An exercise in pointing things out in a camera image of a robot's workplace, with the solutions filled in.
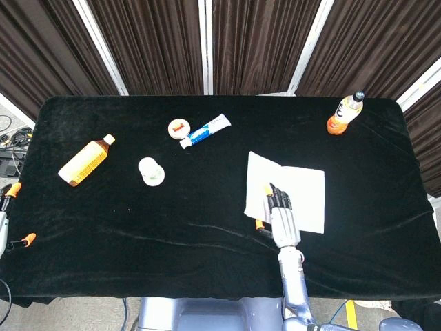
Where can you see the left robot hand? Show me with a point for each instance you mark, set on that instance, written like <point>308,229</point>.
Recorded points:
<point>7,220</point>

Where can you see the white metal frame post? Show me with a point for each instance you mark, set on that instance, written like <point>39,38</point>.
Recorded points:
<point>206,46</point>
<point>418,84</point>
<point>309,46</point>
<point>100,46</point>

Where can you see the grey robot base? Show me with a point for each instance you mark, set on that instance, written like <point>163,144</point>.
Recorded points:
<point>206,314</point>

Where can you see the orange drink bottle black cap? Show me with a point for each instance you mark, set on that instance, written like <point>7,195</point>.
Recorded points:
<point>344,114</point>

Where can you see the blue white toothpaste tube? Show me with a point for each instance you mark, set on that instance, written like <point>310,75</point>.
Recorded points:
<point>204,131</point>

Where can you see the small white jar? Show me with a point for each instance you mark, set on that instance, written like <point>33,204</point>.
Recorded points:
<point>151,171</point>

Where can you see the brown curtain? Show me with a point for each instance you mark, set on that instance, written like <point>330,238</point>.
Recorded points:
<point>155,45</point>

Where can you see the amber tea bottle yellow label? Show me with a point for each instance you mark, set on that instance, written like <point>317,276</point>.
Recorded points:
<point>84,161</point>

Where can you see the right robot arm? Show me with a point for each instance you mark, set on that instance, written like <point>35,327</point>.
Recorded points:
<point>296,293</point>

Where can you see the round white tin red print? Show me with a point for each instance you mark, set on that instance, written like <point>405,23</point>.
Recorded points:
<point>178,128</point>

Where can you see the black velvet tablecloth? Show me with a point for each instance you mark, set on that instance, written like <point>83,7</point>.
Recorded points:
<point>172,224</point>

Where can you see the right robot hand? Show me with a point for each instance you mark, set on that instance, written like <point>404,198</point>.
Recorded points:
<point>282,215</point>

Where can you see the white book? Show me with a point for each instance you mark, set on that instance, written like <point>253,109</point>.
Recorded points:
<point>286,193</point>

